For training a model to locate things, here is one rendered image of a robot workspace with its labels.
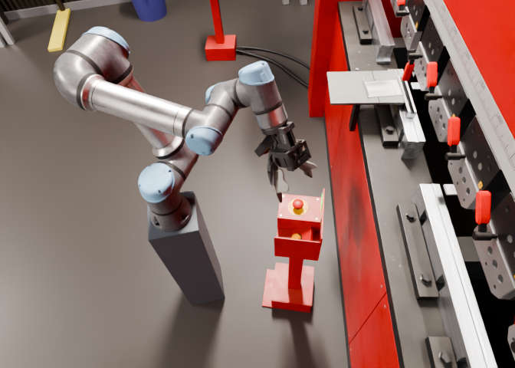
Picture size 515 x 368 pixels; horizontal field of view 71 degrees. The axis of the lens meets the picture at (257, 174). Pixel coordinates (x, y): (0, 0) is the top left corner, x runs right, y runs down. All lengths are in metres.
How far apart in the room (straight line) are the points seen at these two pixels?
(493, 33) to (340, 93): 0.64
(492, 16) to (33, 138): 2.91
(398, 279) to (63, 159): 2.36
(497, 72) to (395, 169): 0.60
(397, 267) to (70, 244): 1.88
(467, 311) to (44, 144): 2.78
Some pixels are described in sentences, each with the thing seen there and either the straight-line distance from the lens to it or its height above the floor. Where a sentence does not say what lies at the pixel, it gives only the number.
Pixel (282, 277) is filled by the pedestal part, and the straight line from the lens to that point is 1.91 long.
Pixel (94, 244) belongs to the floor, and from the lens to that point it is 2.38.
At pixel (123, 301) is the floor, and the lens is 2.17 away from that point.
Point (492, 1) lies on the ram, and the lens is 0.92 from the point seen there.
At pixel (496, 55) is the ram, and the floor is 1.46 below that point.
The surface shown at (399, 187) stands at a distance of 1.32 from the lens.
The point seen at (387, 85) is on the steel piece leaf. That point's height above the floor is 1.00.
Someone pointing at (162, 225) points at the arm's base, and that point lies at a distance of 1.32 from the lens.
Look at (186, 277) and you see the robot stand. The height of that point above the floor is 0.39.
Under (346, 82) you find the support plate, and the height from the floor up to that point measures 1.00.
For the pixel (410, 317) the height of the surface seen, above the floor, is 0.88.
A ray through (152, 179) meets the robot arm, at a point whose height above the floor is 1.00.
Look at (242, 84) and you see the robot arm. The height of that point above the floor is 1.35.
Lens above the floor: 1.91
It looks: 54 degrees down
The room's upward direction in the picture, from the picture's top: 5 degrees counter-clockwise
